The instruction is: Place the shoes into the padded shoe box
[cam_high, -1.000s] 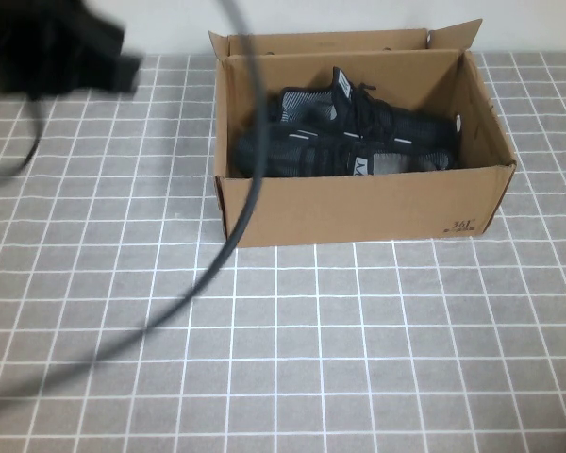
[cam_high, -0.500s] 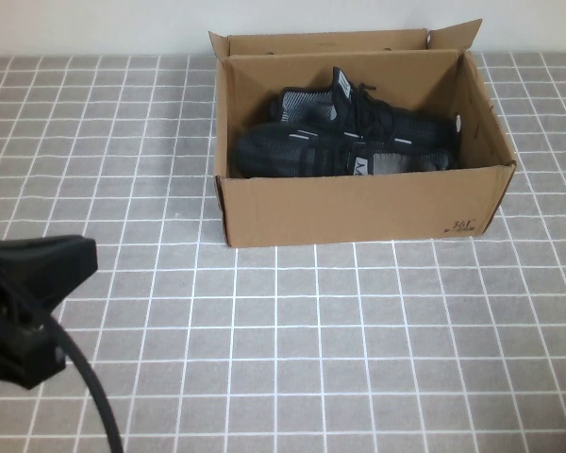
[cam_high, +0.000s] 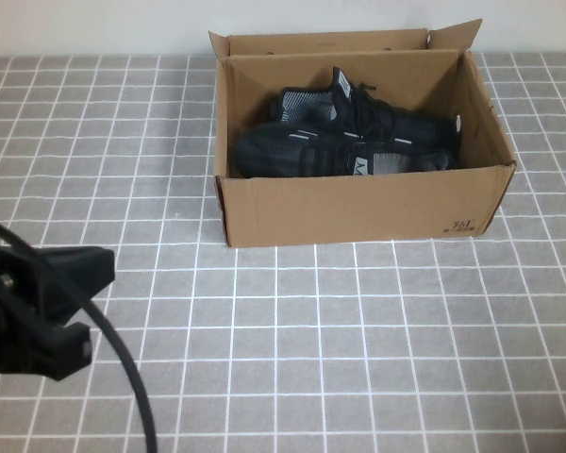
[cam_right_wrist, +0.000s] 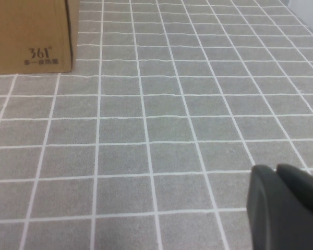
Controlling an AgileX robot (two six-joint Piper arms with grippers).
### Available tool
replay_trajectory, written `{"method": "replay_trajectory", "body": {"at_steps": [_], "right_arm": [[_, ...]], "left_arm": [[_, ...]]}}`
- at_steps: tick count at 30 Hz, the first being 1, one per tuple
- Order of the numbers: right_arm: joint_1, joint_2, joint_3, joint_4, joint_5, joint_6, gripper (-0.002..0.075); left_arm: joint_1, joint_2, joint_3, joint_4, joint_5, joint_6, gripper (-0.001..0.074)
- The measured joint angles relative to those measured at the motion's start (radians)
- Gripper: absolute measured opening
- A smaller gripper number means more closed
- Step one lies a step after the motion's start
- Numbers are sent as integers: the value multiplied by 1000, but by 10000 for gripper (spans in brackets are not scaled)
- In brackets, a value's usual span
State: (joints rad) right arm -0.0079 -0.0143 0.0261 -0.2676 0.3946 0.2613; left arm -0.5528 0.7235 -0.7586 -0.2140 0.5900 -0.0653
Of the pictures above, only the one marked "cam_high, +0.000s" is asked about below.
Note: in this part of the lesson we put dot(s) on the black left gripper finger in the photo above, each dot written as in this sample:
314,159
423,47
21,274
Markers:
66,351
80,278

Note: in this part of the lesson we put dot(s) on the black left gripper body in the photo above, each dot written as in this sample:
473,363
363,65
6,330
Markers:
9,321

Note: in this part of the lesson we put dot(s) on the black sneaker with paper stuffing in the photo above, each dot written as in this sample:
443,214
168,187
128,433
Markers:
287,151

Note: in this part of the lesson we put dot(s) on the brown cardboard shoe box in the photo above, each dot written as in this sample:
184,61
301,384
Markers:
358,212

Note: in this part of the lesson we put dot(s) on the white paper shoe stuffing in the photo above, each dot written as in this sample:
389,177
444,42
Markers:
389,165

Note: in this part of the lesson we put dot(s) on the black sneaker with tongue label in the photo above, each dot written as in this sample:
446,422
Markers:
382,115

